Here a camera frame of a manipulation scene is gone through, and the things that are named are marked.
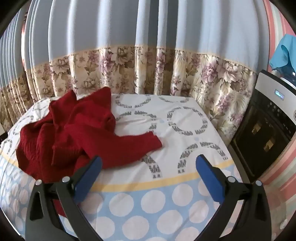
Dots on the printed bed sheet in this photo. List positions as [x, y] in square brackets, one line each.
[166, 129]

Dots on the red knit sweater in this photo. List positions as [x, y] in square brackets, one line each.
[69, 129]

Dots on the blue floral curtain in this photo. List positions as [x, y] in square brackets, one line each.
[115, 30]

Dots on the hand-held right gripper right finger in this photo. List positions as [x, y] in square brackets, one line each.
[208, 178]

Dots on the blue cloth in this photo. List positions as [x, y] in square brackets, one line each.
[284, 53]

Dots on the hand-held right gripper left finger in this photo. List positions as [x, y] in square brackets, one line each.
[89, 178]

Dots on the black and white water dispenser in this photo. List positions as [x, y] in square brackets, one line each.
[261, 129]

